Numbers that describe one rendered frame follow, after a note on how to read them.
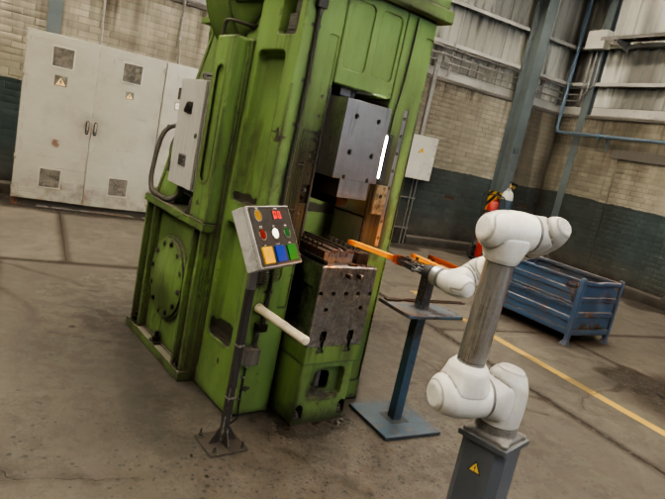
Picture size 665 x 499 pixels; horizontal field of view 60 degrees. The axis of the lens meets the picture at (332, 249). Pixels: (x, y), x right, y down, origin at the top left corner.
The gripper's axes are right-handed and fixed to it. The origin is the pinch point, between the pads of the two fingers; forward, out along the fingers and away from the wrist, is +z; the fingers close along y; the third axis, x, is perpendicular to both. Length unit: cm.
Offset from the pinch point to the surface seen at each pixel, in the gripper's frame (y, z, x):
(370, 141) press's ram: 2, 45, 51
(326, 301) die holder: -10, 38, -34
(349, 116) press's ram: -15, 45, 61
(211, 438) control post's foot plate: -64, 34, -103
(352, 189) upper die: -3, 44, 25
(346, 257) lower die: 3.0, 43.8, -11.6
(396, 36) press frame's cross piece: 17, 60, 108
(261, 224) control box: -64, 26, 6
